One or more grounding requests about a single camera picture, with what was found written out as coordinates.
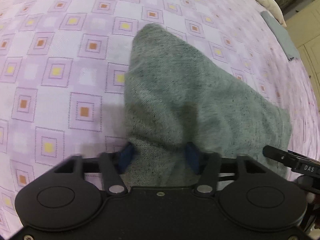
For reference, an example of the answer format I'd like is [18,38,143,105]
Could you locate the folded grey garment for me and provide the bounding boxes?
[260,11,300,61]

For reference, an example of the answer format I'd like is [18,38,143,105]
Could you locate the green-grey speckled pants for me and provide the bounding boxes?
[123,24,292,186]

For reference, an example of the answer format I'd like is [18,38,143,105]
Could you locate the pink patterned bed sheet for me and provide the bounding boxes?
[1,0,319,238]

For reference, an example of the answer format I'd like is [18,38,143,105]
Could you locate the cream wardrobe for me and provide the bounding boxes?
[285,0,320,93]

